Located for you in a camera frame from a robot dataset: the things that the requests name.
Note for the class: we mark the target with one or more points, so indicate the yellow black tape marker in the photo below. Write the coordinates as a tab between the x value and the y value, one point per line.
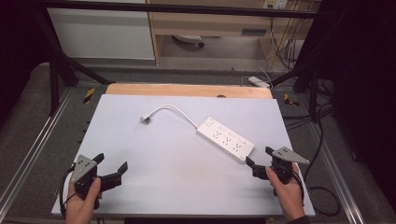
89	95
289	100

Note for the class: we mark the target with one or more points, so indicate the person's right hand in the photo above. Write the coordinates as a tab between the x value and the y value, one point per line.
289	197

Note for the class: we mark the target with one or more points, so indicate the small white floor power strip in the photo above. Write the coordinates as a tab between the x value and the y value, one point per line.
258	82

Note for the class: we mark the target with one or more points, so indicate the person's left hand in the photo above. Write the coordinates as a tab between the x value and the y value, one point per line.
79	208

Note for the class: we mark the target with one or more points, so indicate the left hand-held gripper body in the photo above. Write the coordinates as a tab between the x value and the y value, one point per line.
83	169

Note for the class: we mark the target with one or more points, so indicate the wooden desk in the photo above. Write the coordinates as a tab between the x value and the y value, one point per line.
211	23

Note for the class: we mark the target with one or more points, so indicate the black metal frame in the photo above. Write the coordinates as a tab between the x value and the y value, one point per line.
174	8

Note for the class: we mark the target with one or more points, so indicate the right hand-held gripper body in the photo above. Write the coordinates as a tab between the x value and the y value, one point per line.
285	155

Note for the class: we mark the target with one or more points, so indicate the white cabinet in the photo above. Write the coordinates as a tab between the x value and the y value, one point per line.
99	34

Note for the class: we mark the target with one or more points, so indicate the aluminium rail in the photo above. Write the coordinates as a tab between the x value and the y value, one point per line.
31	149
337	174

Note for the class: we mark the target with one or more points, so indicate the wooden table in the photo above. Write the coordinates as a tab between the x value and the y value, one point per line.
186	90

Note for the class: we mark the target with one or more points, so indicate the white table board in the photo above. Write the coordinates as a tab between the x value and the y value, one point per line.
174	161

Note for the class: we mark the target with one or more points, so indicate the white wall socket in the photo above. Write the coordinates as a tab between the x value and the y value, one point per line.
275	3

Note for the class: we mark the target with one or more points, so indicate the white chair base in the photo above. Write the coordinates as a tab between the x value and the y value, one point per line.
188	39

